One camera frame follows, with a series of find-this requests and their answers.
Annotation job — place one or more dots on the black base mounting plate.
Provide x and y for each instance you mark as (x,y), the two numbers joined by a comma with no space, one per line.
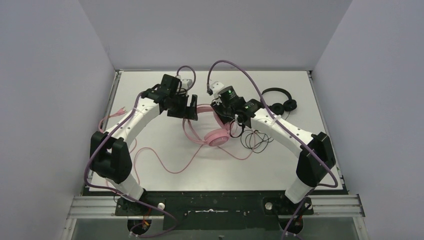
(216,210)

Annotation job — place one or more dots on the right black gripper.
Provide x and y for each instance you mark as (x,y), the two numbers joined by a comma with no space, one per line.
(218,108)

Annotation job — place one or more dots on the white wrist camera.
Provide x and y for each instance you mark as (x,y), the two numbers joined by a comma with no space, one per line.
(216,87)
(185,83)

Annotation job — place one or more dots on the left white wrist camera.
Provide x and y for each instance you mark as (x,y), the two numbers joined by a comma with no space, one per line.
(185,83)

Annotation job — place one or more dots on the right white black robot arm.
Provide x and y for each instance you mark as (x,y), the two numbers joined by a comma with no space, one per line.
(314,151)

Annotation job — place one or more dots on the black on-ear headphones with cable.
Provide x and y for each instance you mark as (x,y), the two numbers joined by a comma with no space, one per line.
(278,106)

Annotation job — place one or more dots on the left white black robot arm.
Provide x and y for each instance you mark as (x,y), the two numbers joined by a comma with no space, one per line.
(110,157)

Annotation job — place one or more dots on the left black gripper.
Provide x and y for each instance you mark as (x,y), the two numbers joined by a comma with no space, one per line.
(180,106)

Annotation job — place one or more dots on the pink over-ear headphones with cable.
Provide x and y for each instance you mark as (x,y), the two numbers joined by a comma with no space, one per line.
(215,138)

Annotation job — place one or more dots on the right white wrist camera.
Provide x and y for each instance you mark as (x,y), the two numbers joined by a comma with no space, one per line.
(216,87)

